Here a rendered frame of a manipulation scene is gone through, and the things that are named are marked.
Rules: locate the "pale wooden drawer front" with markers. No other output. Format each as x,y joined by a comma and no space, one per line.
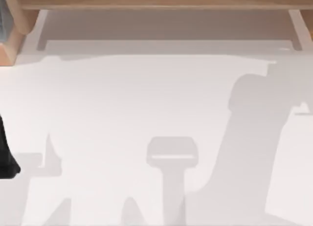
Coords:
11,48

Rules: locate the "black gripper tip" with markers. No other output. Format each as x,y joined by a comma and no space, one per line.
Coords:
6,160

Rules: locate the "grey pierced drawer inside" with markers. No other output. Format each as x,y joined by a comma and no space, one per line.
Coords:
5,18

